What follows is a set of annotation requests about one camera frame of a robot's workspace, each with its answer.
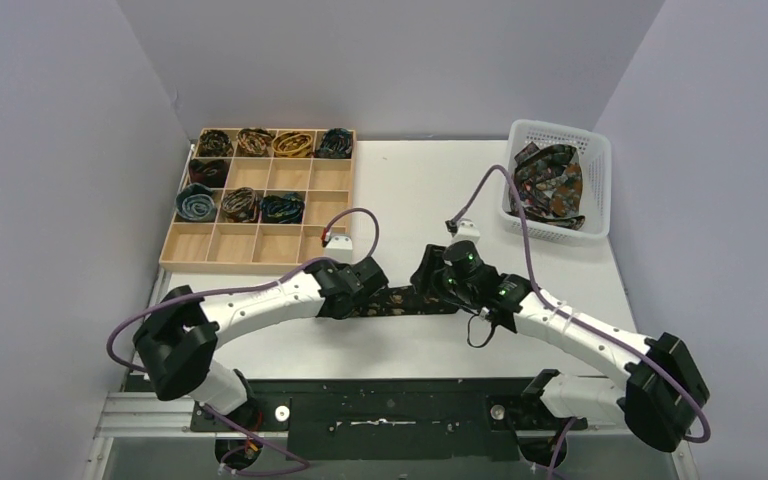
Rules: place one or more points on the yellow rolled tie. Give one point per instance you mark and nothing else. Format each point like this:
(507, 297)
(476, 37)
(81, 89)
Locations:
(293, 144)

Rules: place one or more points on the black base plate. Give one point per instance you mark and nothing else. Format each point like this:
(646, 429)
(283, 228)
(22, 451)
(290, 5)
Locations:
(497, 420)

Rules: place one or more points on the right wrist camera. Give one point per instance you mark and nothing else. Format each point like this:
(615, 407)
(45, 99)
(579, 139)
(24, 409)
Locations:
(462, 230)

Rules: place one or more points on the brown patterned rolled tie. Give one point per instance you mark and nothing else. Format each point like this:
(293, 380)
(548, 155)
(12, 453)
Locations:
(241, 205)

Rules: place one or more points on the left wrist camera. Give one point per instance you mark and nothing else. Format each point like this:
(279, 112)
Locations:
(338, 247)

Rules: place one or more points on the maroon rolled tie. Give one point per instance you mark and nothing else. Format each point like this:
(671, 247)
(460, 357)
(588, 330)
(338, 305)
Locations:
(211, 173)

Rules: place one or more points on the teal dark rolled tie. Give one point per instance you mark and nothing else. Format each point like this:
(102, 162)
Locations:
(287, 208)

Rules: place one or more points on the white plastic basket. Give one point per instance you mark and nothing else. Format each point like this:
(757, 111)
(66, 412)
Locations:
(595, 160)

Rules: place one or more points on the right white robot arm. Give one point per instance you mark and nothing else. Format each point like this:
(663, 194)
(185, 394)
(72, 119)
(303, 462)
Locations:
(653, 386)

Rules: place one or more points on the dark rolled tie top-left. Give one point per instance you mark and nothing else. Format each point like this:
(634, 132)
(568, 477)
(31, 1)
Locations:
(214, 143)

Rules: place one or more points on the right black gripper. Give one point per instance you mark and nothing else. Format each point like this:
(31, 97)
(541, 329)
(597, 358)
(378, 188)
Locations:
(425, 277)

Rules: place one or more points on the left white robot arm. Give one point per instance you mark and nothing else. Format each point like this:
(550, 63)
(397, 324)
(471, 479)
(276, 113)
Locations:
(179, 337)

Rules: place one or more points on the light blue rolled tie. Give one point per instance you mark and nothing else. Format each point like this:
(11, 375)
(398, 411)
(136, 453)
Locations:
(195, 204)

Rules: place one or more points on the pile of patterned ties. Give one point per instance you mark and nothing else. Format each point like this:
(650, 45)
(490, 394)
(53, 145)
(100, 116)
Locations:
(549, 185)

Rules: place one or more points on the dark blue rolled tie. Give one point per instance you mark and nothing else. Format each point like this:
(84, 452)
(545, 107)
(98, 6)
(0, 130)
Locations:
(336, 143)

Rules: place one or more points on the black gold floral tie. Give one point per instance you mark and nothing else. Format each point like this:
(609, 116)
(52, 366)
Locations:
(401, 301)

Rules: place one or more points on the wooden compartment tray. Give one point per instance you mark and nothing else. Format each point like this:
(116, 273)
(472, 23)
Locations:
(222, 247)

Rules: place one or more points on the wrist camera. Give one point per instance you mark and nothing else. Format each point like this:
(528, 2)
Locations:
(462, 230)
(338, 247)

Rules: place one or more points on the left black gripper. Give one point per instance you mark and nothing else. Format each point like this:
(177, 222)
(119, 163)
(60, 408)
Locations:
(371, 275)

